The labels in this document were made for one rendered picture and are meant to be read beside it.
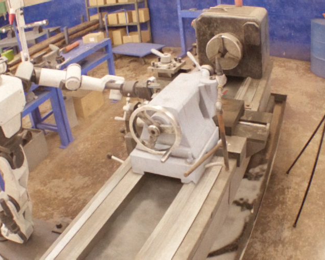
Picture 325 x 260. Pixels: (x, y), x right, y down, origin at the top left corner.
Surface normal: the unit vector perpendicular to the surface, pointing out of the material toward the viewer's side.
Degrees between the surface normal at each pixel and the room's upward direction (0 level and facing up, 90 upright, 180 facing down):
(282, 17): 90
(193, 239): 0
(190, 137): 66
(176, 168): 90
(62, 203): 0
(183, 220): 0
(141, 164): 90
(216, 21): 90
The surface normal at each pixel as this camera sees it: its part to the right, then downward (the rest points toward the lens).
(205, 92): 0.31, 0.27
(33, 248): -0.10, -0.86
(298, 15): -0.42, 0.50
